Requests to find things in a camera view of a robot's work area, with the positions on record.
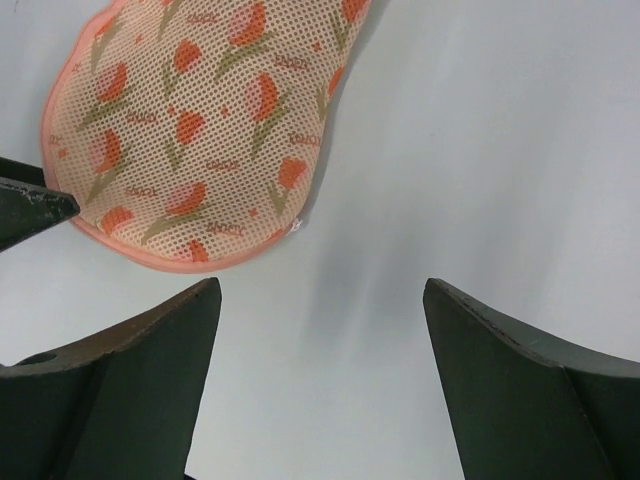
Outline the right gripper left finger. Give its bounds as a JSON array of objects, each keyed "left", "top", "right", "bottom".
[{"left": 1, "top": 278, "right": 221, "bottom": 479}]

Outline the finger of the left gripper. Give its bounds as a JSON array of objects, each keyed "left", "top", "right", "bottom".
[{"left": 0, "top": 157, "right": 80, "bottom": 251}]

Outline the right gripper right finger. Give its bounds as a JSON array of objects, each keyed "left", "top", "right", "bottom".
[{"left": 423, "top": 279, "right": 639, "bottom": 479}]

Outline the floral mesh laundry bag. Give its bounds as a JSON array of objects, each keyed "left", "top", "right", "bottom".
[{"left": 40, "top": 0, "right": 369, "bottom": 273}]

